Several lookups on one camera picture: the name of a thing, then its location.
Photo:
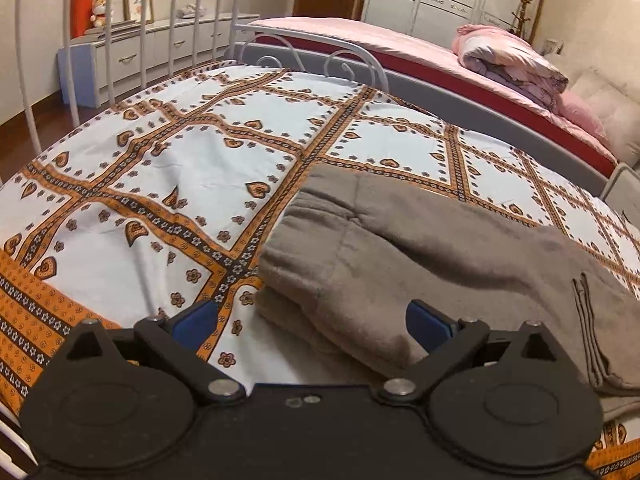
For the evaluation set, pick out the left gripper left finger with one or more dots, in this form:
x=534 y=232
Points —
x=172 y=346

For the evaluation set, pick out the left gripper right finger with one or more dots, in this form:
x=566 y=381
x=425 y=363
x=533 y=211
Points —
x=449 y=345

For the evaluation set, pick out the white low drawer cabinet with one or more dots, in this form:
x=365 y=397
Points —
x=99 y=68

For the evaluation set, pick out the framed picture on cabinet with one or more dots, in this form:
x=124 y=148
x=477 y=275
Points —
x=135 y=10

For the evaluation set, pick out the wooden coat rack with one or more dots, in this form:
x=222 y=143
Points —
x=519 y=18

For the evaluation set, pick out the orange white patterned bedsheet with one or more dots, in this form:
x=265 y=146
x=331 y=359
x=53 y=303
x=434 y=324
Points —
x=519 y=409

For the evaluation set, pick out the red plush toy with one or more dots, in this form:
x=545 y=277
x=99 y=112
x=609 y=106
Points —
x=80 y=12

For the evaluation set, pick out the folded pink quilt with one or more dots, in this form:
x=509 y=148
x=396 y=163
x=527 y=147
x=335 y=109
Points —
x=509 y=60

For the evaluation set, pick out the beige cushioned headboard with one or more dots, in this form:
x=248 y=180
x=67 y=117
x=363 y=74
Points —
x=618 y=112

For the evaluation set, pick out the grey fleece pants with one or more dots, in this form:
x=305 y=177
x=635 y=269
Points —
x=353 y=249

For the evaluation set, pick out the pink pillow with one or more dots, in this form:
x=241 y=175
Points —
x=576 y=110

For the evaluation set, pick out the white metal daybed frame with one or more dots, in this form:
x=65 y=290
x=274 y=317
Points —
x=159 y=204

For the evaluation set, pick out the large pink red bed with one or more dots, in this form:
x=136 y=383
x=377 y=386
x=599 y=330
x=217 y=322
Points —
x=431 y=77

